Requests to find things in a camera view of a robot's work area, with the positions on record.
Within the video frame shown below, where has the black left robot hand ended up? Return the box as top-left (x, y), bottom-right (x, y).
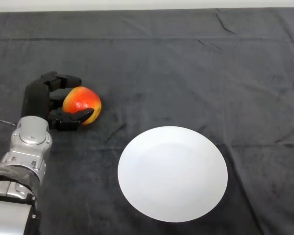
top-left (21, 71), bottom-right (95, 132)

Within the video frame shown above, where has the red yellow apple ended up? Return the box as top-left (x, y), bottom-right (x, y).
top-left (62, 86), bottom-right (102, 125)

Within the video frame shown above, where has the white round plate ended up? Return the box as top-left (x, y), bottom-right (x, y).
top-left (117, 125), bottom-right (228, 223)

